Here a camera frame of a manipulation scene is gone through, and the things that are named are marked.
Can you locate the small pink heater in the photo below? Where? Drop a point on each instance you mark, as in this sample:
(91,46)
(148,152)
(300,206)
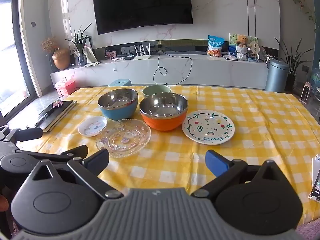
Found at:
(305,93)

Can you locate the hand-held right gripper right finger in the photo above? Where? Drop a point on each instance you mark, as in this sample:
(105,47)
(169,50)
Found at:
(215,162)

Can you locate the bronze acorn vase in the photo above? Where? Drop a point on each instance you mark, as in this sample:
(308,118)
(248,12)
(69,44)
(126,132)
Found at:
(61,60)

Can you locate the green leafy plant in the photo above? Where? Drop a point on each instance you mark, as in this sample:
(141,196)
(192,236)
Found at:
(80,42)

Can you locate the white marble television cabinet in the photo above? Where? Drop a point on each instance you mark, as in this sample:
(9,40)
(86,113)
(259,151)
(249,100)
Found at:
(212,71)

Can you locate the small white printed dish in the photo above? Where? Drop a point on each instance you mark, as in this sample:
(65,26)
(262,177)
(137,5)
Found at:
(92,126)

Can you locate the black wall television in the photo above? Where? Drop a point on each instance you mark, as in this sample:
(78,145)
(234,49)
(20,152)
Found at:
(142,2)

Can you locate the yellow checkered tablecloth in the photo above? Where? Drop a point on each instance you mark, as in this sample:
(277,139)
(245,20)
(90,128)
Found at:
(250,135)

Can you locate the round paper fan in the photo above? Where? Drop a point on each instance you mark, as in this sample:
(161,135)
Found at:
(253,47)

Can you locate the white painted plate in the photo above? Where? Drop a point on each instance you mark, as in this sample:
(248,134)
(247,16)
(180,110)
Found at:
(210,127)

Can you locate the black notebook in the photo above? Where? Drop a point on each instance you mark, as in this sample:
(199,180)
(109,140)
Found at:
(58,115)

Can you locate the light blue plastic stool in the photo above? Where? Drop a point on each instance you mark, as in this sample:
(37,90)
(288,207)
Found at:
(120,82)

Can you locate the clear glass plate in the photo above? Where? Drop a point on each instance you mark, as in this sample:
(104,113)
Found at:
(125,137)

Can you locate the pink storage box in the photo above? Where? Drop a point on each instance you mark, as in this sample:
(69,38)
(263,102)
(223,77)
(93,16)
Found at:
(65,87)

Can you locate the small pink trinket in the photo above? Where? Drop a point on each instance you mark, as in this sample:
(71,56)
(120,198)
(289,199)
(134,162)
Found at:
(58,103)

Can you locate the orange steel bowl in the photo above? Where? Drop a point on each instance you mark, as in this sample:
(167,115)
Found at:
(160,125)

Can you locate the dried flower bunch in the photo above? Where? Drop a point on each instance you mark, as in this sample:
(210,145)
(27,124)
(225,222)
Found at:
(48,44)

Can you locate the black set-top box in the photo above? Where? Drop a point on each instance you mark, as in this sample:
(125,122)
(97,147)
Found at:
(129,57)

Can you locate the blue water bottle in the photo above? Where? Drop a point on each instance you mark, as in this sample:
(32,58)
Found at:
(316,76)

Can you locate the white leaf picture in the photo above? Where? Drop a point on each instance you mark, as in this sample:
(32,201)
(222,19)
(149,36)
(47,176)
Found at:
(90,53)

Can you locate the brown teddy bear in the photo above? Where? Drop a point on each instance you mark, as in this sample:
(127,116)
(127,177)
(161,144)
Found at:
(242,40)

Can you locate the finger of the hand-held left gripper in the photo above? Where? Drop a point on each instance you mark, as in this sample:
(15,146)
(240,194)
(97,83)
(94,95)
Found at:
(72,153)
(27,134)

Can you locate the white router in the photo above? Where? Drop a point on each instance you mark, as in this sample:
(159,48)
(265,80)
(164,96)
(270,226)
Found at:
(142,57)

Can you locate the blue snack bag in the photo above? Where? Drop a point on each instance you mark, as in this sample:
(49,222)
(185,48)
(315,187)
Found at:
(215,46)

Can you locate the green and blue painting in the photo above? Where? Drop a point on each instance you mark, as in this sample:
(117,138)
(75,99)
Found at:
(233,42)

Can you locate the tall potted plant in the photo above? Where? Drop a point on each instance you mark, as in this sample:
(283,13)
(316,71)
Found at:
(291,62)

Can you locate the pink card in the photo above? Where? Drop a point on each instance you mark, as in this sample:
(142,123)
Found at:
(110,55)

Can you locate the green ceramic bowl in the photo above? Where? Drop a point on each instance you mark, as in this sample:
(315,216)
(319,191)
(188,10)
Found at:
(150,92)

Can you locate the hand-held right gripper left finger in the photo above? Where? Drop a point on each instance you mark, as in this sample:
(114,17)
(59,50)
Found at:
(97,160)

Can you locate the smartphone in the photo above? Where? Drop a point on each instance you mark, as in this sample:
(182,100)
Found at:
(316,185)

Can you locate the white woven basket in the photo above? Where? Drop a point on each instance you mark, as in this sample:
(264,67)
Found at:
(242,53)

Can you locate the silver laptop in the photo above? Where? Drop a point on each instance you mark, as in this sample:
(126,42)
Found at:
(231,58)

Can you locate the grey-blue trash bin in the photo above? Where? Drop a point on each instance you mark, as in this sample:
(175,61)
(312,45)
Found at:
(276,77)

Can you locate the sliding glass door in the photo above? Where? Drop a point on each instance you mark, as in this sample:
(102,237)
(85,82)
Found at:
(10,55)

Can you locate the blue glass vase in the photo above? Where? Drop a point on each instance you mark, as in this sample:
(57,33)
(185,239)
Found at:
(82,60)

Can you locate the blue steel bowl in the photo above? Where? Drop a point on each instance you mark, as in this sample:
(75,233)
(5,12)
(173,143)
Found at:
(110,113)

